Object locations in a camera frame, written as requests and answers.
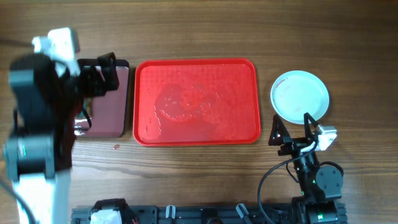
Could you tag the small red sauce drop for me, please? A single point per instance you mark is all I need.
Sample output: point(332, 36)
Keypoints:
point(115, 147)

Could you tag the light green plate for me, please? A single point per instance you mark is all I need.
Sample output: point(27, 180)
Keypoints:
point(297, 92)

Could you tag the green yellow sponge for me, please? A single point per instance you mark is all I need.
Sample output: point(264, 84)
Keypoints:
point(88, 106)

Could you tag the red serving tray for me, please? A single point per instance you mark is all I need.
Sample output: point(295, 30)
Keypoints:
point(196, 102)

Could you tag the black water tray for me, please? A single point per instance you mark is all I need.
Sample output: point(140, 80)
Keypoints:
point(109, 111)

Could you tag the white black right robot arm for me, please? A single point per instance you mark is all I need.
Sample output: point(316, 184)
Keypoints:
point(320, 182)

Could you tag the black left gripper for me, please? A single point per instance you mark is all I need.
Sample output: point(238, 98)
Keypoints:
point(98, 83)

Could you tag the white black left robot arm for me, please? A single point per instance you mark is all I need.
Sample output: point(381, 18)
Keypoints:
point(38, 153)

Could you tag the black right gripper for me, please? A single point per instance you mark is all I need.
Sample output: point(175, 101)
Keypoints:
point(295, 146)

